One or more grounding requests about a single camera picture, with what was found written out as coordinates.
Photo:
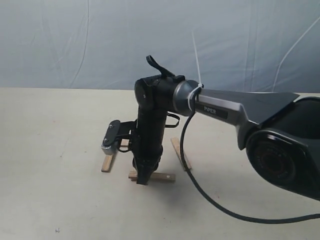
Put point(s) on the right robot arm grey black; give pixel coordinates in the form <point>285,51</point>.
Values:
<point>280,132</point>

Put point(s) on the wood block with magnets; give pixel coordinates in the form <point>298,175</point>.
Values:
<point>155,177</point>
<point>124,143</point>

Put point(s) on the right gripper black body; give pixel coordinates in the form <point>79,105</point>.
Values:
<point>148,148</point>

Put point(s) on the grey-blue backdrop cloth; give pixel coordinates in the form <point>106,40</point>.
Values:
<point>238,45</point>

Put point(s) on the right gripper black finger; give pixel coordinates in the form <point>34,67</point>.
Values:
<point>143,175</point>

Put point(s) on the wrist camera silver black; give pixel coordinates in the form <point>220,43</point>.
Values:
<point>115,133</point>

